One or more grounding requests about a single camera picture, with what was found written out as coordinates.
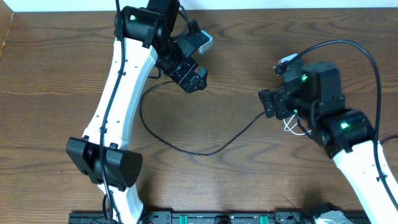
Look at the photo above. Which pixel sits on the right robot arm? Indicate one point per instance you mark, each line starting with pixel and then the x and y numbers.
pixel 313 92

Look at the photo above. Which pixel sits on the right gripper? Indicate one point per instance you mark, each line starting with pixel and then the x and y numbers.
pixel 272 99

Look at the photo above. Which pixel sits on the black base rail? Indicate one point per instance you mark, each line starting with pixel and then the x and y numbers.
pixel 323 213

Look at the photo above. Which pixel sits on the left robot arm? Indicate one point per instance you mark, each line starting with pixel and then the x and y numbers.
pixel 143 41

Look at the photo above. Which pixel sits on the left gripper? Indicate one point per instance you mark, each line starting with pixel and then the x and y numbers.
pixel 189 78

